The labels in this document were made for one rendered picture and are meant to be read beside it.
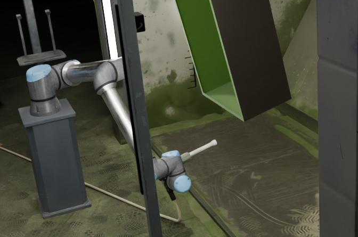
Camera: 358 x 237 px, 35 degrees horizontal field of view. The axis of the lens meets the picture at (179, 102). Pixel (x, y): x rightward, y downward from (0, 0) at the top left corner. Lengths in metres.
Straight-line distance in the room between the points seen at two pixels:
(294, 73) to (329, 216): 2.92
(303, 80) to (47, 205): 2.14
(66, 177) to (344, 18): 2.45
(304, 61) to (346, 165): 3.00
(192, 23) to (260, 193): 1.20
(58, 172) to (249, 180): 1.20
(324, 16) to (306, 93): 2.89
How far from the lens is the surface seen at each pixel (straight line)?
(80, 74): 3.36
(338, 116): 1.64
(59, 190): 3.66
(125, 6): 2.20
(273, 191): 3.60
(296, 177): 3.76
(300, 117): 4.46
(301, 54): 4.70
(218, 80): 4.06
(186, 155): 3.30
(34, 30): 4.34
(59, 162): 3.58
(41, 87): 3.47
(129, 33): 2.23
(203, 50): 3.95
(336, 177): 1.73
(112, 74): 2.99
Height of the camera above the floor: 1.84
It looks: 21 degrees down
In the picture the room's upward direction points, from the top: 6 degrees counter-clockwise
